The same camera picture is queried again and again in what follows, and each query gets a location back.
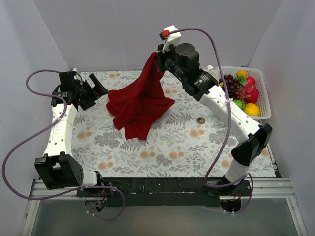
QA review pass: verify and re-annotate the round brooch badge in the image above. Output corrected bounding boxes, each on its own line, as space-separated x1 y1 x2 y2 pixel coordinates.
197 117 205 124

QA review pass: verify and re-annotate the red t-shirt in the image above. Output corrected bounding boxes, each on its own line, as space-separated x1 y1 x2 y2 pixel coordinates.
106 52 175 140

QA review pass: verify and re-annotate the orange fruit top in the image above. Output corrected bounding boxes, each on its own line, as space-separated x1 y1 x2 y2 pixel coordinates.
236 70 248 78

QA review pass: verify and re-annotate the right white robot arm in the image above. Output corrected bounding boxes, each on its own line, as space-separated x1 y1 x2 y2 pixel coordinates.
155 43 272 196

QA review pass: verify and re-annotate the white plastic basket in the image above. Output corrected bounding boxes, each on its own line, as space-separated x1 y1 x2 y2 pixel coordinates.
222 66 271 120

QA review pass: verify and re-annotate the floral table mat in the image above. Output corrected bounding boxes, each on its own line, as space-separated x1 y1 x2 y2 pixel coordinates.
49 69 277 178

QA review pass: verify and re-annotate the pink dragon fruit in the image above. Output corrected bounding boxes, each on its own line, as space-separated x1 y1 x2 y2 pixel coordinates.
243 83 259 103

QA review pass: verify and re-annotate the aluminium frame rail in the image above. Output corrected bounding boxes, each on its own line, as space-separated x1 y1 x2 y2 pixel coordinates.
30 178 296 199

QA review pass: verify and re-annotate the red apple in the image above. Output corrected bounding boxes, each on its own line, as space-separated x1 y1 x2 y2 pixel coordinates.
246 76 256 85

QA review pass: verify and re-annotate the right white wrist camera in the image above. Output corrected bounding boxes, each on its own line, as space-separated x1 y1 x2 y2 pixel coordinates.
159 25 181 53

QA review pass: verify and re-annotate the purple grape bunch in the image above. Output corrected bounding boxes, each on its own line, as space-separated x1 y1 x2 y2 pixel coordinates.
224 74 247 104

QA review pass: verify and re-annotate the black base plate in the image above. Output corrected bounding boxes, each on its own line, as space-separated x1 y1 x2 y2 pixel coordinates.
76 177 251 207

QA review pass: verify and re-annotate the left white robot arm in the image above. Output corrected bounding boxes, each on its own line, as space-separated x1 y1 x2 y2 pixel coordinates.
34 71 109 197

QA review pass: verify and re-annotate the yellow orange fruit bottom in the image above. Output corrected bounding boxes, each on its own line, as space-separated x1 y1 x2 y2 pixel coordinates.
245 103 260 116

